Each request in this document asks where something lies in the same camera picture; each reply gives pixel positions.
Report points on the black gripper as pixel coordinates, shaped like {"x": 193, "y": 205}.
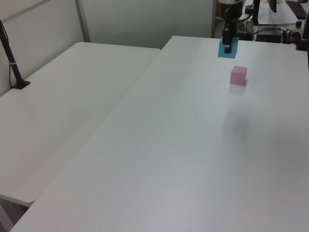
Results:
{"x": 233, "y": 12}

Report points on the blue cube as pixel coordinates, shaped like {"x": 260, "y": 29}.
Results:
{"x": 232, "y": 52}

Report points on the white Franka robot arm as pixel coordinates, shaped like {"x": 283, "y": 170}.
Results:
{"x": 227, "y": 2}

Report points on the pink cube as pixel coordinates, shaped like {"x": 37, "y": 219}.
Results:
{"x": 237, "y": 76}

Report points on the black monitor stand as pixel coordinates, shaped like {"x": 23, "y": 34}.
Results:
{"x": 256, "y": 12}

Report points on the black electronics box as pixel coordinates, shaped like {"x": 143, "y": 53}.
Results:
{"x": 269, "y": 36}

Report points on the white paper sheet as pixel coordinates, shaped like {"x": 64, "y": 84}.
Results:
{"x": 277, "y": 17}

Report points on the black keyboard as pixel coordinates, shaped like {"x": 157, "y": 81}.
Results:
{"x": 297, "y": 8}

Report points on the white side table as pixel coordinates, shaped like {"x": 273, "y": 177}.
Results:
{"x": 60, "y": 104}

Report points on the grey metal partition post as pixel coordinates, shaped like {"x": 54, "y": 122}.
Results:
{"x": 213, "y": 19}
{"x": 83, "y": 21}

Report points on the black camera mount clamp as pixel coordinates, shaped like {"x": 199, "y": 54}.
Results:
{"x": 303, "y": 43}

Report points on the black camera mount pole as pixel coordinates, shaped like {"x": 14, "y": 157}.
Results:
{"x": 12, "y": 64}

